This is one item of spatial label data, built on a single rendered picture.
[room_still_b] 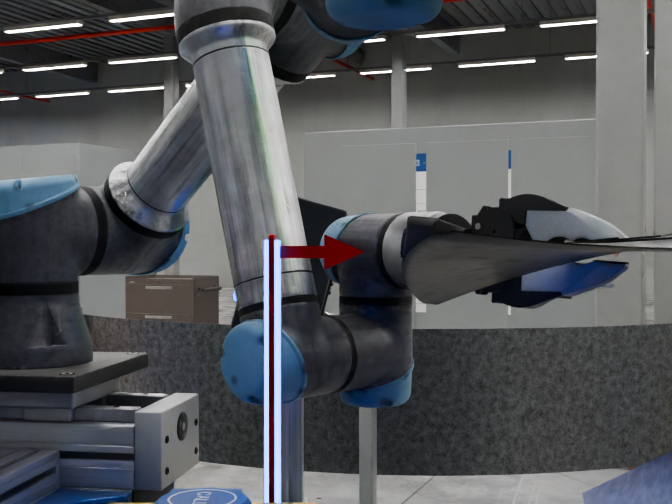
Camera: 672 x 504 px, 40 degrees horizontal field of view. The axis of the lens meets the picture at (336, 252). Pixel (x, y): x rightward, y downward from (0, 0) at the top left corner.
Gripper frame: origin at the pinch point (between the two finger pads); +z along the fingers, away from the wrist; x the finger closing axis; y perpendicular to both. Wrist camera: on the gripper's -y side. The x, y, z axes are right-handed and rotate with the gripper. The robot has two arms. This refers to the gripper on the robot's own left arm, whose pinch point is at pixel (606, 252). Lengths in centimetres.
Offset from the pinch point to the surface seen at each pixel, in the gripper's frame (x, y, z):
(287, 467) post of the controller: 27, 9, -51
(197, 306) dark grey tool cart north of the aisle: 22, 301, -612
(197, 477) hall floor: 101, 176, -368
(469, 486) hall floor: 91, 273, -273
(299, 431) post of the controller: 22, 9, -50
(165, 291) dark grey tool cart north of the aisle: 12, 281, -629
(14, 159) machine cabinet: -116, 264, -994
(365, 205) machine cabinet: -67, 385, -513
